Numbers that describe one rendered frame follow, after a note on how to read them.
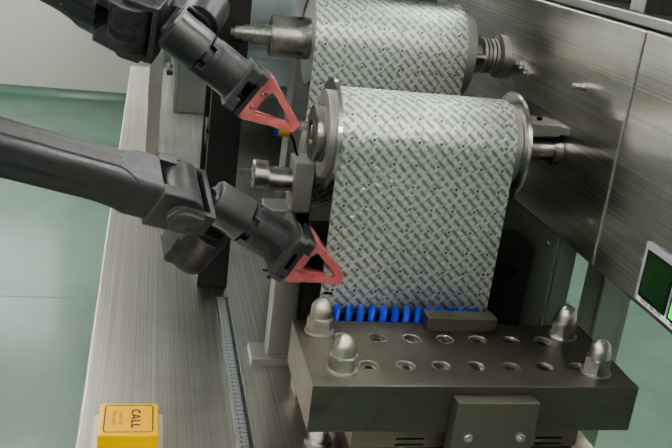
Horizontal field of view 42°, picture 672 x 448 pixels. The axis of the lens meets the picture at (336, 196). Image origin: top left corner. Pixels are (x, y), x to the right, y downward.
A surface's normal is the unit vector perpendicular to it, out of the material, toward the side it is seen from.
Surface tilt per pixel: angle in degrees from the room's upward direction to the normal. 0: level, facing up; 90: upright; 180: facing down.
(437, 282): 91
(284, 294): 90
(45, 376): 0
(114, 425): 0
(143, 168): 34
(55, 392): 0
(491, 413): 90
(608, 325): 90
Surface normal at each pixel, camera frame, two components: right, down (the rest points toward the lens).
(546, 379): 0.12, -0.94
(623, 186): -0.98, -0.05
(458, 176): 0.19, 0.32
